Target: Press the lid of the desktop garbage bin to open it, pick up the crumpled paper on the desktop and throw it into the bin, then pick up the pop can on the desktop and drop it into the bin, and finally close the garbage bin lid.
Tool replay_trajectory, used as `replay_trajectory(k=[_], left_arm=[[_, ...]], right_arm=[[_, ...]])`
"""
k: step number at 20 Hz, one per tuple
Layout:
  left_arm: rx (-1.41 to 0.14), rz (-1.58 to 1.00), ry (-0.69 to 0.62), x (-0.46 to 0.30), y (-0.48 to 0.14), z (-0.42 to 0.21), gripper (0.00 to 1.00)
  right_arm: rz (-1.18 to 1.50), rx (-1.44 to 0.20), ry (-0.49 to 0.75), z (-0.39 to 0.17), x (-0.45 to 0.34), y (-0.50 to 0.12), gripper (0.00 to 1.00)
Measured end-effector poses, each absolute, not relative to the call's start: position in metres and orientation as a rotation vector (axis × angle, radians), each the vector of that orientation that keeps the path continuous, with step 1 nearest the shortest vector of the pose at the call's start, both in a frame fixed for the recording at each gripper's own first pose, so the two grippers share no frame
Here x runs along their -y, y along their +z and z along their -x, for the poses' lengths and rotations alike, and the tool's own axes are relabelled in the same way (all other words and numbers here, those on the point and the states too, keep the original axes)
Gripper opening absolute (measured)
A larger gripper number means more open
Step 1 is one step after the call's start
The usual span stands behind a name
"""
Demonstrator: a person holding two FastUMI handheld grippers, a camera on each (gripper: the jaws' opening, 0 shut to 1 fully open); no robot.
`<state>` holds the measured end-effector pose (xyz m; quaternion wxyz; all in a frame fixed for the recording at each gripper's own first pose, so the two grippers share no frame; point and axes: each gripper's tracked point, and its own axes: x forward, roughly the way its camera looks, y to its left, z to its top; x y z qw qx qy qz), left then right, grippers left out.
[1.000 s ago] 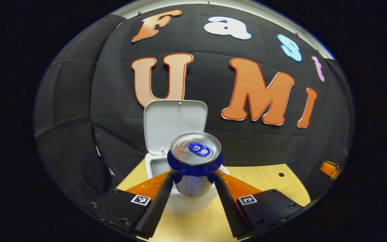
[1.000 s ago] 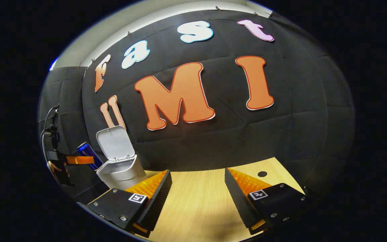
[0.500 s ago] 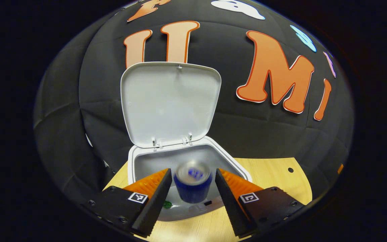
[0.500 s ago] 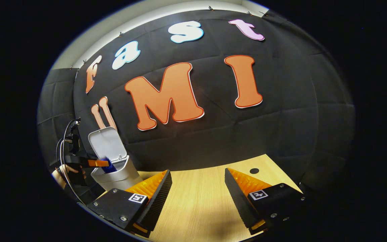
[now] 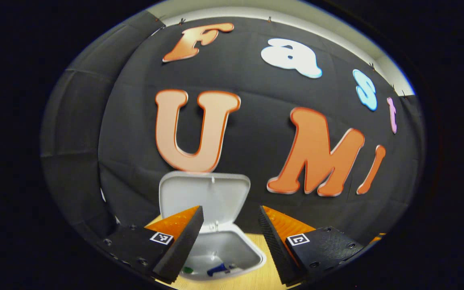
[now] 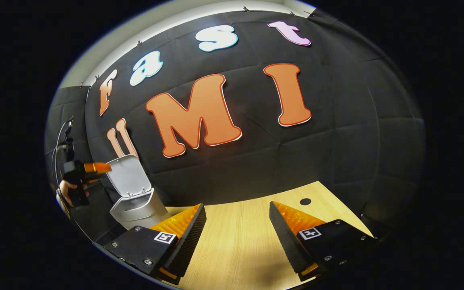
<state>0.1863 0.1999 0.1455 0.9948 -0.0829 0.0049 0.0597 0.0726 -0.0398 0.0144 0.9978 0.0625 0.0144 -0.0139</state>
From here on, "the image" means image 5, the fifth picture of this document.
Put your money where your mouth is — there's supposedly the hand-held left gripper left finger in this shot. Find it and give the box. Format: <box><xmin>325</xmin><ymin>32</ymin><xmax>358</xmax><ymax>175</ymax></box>
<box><xmin>96</xmin><ymin>205</ymin><xmax>205</xmax><ymax>284</ymax></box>

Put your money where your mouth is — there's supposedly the white desktop garbage bin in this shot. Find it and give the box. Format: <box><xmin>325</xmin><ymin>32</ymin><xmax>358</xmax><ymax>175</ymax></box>
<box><xmin>159</xmin><ymin>171</ymin><xmax>267</xmax><ymax>281</ymax></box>

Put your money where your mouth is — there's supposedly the blue pop can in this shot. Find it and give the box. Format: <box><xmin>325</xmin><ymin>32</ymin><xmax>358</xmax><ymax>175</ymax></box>
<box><xmin>207</xmin><ymin>263</ymin><xmax>236</xmax><ymax>277</ymax></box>

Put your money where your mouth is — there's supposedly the wooden desktop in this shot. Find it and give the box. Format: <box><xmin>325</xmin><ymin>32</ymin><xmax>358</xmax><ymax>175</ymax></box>
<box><xmin>145</xmin><ymin>215</ymin><xmax>386</xmax><ymax>290</ymax></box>

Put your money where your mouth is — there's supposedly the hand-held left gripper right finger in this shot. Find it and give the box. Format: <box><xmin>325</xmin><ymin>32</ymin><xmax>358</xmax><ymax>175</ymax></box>
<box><xmin>257</xmin><ymin>205</ymin><xmax>365</xmax><ymax>287</ymax></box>

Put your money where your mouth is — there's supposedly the black backdrop cloth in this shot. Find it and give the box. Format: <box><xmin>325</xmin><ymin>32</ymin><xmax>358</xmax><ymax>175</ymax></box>
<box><xmin>40</xmin><ymin>10</ymin><xmax>426</xmax><ymax>250</ymax></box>

